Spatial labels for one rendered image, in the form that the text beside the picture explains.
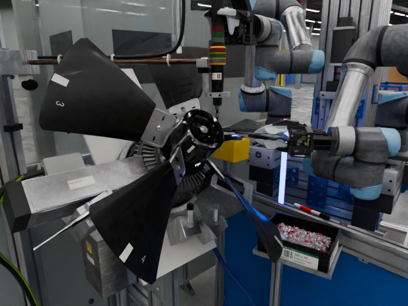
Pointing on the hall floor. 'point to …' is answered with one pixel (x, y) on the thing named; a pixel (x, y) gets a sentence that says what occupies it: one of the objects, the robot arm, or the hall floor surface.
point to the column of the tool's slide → (21, 254)
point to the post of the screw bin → (275, 284)
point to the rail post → (219, 272)
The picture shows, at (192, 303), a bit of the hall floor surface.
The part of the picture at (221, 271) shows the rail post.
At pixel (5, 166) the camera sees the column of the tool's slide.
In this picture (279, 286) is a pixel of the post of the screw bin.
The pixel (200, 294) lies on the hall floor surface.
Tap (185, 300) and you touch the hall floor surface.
